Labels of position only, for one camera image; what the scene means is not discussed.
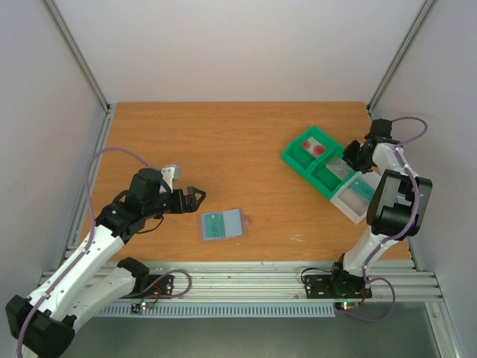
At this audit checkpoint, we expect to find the teal card stack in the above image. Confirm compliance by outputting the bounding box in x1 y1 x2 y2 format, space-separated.
350 178 375 204

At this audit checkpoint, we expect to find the large green bin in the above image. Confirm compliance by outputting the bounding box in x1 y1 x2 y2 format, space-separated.
281 125 344 178

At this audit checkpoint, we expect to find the aluminium frame post right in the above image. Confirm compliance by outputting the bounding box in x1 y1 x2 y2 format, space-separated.
366 0 437 119

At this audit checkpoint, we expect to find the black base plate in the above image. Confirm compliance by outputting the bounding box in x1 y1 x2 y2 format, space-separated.
304 274 373 300
123 274 174 299

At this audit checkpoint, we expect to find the teal chip card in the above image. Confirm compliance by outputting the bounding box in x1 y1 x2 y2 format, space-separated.
200 213 225 241

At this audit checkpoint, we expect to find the pink leather card holder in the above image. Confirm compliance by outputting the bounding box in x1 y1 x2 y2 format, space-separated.
199 208 248 242

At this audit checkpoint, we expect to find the aluminium frame post left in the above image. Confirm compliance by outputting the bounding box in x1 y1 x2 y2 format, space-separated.
40 0 113 113

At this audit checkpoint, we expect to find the grey slotted cable duct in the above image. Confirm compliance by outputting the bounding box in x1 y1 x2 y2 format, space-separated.
96 302 335 319

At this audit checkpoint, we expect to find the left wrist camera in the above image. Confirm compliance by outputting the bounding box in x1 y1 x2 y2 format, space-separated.
159 164 181 192

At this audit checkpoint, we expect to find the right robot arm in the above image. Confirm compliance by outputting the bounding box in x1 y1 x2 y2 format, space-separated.
329 116 433 298

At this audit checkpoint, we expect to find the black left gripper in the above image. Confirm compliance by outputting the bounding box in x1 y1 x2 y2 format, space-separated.
145 187 206 219

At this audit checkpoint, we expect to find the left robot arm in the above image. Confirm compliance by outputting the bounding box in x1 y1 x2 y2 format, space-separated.
5 166 206 357

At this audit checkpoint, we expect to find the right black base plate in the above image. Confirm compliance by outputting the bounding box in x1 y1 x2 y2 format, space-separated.
304 274 373 300

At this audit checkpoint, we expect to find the aluminium frame post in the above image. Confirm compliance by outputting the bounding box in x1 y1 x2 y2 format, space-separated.
366 0 437 119
40 0 113 113

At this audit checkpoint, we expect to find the white bin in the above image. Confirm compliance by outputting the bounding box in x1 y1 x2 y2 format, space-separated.
330 172 381 224

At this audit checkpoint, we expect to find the aluminium front rail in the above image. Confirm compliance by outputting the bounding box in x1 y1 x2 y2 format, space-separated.
145 260 443 303

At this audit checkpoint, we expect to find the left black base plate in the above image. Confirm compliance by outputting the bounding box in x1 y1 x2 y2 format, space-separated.
123 274 174 299

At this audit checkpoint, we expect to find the red circle card stack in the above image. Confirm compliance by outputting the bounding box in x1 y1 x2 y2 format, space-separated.
301 137 326 158

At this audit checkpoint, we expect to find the small green bin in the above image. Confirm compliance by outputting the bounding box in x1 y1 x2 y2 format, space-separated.
305 148 356 199

